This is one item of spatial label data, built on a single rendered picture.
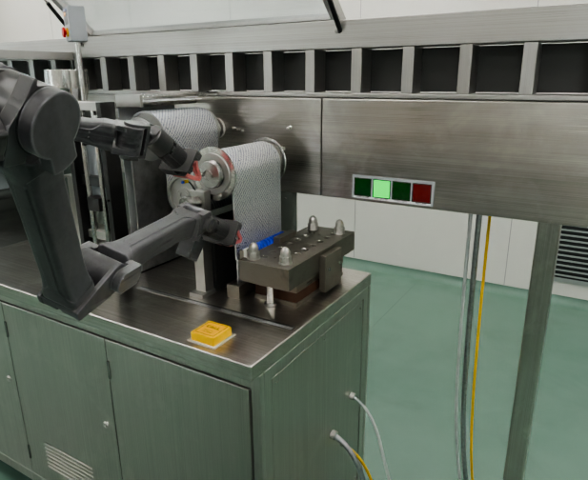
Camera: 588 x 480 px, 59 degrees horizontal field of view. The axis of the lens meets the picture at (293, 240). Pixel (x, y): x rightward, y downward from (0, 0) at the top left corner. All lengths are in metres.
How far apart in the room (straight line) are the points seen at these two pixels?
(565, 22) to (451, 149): 0.38
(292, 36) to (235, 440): 1.14
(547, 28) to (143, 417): 1.43
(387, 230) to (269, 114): 2.59
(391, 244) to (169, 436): 2.98
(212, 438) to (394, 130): 0.96
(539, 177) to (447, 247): 2.65
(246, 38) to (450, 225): 2.60
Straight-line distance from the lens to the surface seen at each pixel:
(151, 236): 1.06
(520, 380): 1.84
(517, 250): 3.96
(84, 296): 0.89
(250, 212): 1.50
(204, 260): 1.50
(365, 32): 1.57
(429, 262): 4.14
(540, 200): 1.47
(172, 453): 1.57
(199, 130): 1.67
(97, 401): 1.72
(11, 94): 0.62
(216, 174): 1.42
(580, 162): 1.44
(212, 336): 1.26
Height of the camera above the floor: 1.50
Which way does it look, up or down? 17 degrees down
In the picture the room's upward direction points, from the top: straight up
